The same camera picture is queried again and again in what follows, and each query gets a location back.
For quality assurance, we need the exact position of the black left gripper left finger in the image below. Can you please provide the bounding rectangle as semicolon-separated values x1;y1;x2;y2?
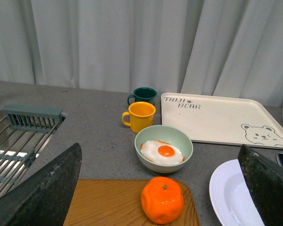
0;143;82;226

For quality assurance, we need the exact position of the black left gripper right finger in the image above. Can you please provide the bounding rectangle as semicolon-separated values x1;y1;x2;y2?
238;145;283;226

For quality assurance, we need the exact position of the white ridged plate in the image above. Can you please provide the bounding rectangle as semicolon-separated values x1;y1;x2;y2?
209;159;264;226

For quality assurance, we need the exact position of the orange mandarin fruit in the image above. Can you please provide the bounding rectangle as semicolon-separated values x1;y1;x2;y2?
141;177;184;224

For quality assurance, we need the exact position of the wooden cutting board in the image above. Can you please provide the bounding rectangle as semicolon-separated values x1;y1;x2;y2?
63;178;200;226

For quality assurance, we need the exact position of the grey green sink drying rack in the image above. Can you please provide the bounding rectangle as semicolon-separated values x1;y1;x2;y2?
0;105;66;197

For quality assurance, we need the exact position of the cream bear tray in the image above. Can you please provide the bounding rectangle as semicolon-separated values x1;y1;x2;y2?
161;93;283;149

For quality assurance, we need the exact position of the light green bowl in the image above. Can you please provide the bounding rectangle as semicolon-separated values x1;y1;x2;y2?
134;125;193;173

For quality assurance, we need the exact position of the fake fried egg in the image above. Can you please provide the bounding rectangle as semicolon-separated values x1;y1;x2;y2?
140;140;184;165

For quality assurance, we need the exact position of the yellow enamel mug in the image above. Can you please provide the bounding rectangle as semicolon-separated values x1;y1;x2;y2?
122;102;156;133

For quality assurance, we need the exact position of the grey white curtain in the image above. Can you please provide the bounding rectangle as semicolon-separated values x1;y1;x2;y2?
0;0;283;107

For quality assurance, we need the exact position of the dark green enamel mug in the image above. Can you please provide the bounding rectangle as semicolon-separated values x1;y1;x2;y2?
127;87;157;105

